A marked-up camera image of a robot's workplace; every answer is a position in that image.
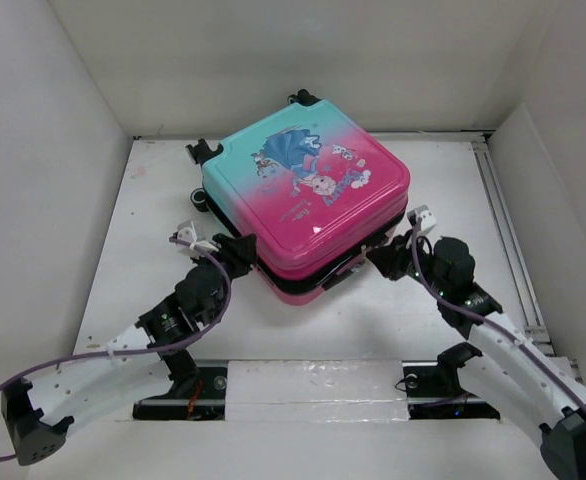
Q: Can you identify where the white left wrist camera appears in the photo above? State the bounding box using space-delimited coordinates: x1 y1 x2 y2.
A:
169 220 217 258

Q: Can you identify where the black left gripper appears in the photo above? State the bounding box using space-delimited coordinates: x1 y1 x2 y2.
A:
189 233 254 325

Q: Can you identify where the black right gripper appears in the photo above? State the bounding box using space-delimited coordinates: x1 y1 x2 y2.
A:
365 228 449 297

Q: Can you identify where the aluminium frame rail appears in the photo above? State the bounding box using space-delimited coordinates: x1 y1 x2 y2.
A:
389 131 556 357

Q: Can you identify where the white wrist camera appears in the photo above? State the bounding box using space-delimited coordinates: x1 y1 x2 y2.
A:
408 205 437 236
169 220 217 258

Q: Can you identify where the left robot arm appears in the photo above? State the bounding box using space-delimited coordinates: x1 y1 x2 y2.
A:
1 234 257 466

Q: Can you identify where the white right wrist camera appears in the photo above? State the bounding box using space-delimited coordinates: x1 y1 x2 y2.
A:
408 205 437 236

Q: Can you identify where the pink and teal suitcase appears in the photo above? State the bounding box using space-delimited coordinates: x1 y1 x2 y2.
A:
186 89 410 306

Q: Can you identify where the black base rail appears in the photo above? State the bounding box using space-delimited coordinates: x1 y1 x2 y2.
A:
132 360 500 423

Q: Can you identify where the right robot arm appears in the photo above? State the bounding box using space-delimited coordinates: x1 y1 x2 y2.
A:
367 231 586 479

